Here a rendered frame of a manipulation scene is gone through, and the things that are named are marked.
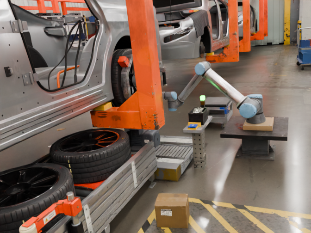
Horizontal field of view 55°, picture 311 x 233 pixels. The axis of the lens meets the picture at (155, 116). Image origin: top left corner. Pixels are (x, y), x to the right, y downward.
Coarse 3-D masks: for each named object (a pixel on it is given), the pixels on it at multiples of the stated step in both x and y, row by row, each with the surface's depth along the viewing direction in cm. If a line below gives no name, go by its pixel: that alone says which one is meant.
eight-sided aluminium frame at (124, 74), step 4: (128, 56) 297; (132, 56) 297; (132, 60) 297; (124, 68) 292; (128, 68) 290; (124, 72) 288; (128, 72) 290; (124, 76) 288; (128, 76) 290; (124, 80) 292; (128, 80) 291; (124, 84) 293; (128, 84) 291; (124, 88) 293; (128, 88) 291; (124, 92) 293; (128, 92) 292; (124, 96) 295; (128, 96) 293
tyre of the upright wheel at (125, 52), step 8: (112, 56) 298; (112, 64) 291; (112, 72) 288; (120, 72) 293; (112, 80) 289; (112, 88) 291; (120, 88) 294; (120, 96) 294; (112, 104) 304; (120, 104) 300
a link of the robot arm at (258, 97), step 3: (249, 96) 292; (252, 96) 290; (255, 96) 290; (258, 96) 289; (261, 96) 291; (255, 99) 287; (258, 99) 289; (261, 99) 291; (261, 102) 291; (261, 105) 292; (261, 108) 293; (258, 111) 293; (261, 111) 294
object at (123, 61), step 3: (120, 57) 287; (123, 57) 285; (126, 57) 286; (120, 60) 285; (123, 60) 284; (126, 60) 286; (120, 63) 287; (123, 63) 286; (126, 63) 287; (123, 66) 290; (126, 66) 289
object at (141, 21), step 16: (128, 0) 230; (144, 0) 225; (128, 16) 233; (144, 16) 228; (144, 32) 232; (144, 48) 236; (144, 64) 240; (144, 80) 245; (160, 80) 255; (144, 96) 249; (160, 96) 256; (144, 112) 253; (160, 112) 257; (144, 128) 258
